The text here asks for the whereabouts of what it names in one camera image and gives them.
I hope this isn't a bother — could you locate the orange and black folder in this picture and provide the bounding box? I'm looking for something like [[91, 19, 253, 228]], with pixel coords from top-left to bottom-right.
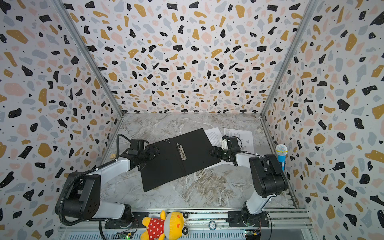
[[140, 128, 221, 192]]

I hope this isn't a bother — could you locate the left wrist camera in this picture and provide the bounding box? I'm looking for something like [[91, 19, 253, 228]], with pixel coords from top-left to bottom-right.
[[129, 139, 147, 152]]

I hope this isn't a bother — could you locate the text printed paper sheet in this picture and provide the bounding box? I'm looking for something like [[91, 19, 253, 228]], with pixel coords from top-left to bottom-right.
[[204, 128, 223, 148]]

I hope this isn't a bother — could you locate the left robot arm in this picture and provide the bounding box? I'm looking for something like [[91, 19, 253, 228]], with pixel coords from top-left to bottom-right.
[[55, 146, 160, 227]]

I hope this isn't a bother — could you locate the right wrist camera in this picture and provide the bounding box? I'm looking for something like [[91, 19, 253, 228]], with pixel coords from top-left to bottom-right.
[[221, 136, 229, 150]]

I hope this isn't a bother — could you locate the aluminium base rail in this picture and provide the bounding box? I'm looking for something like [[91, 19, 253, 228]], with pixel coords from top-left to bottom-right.
[[57, 209, 317, 240]]

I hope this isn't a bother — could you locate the technical drawing paper sheet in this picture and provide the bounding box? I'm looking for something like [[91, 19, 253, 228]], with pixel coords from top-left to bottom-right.
[[224, 129, 255, 154]]

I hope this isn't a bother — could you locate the yellow plush toy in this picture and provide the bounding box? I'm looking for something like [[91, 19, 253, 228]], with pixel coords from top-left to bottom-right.
[[141, 211, 189, 240]]

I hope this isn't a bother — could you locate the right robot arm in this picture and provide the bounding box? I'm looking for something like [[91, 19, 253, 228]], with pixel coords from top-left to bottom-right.
[[210, 139, 289, 227]]

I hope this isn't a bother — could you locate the blue toy microphone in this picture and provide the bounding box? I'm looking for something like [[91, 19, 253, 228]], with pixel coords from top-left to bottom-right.
[[276, 144, 288, 172]]

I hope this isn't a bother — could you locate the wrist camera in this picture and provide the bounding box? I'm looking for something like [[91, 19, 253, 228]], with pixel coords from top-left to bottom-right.
[[221, 136, 229, 150], [129, 139, 147, 152]]

